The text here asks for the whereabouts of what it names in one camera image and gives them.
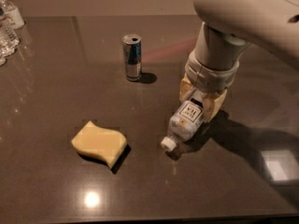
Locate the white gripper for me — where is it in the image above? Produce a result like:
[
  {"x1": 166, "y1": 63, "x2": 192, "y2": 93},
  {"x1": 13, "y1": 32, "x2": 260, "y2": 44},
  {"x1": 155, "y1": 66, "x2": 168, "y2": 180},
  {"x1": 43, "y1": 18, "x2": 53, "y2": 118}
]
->
[{"x1": 179, "y1": 51, "x2": 239, "y2": 123}]

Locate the blue plastic bottle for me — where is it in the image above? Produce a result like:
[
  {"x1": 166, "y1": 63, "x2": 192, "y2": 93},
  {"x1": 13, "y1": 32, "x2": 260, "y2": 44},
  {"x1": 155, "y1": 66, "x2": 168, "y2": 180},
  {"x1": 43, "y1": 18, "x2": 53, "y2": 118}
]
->
[{"x1": 161, "y1": 99, "x2": 204, "y2": 152}]

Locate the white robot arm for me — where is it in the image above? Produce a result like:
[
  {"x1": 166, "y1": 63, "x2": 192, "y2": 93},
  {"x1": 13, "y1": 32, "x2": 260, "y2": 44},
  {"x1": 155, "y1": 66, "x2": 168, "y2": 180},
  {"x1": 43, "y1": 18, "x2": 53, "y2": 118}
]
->
[{"x1": 180, "y1": 0, "x2": 299, "y2": 122}]

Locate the redbull can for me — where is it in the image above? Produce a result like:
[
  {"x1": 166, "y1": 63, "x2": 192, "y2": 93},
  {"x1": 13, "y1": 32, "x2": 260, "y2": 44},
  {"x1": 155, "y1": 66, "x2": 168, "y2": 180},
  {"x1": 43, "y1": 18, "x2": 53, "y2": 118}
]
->
[{"x1": 122, "y1": 35, "x2": 142, "y2": 81}]

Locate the clear water bottle white label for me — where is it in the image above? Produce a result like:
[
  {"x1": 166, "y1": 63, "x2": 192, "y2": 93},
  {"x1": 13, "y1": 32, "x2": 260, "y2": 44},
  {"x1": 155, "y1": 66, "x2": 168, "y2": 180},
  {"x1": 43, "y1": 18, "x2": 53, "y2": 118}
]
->
[{"x1": 0, "y1": 0, "x2": 25, "y2": 30}]

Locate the yellow sponge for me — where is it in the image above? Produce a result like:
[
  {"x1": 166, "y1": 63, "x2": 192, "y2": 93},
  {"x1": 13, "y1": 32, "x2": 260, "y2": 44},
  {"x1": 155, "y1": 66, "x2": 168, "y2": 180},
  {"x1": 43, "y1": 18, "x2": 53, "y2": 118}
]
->
[{"x1": 71, "y1": 121, "x2": 127, "y2": 169}]

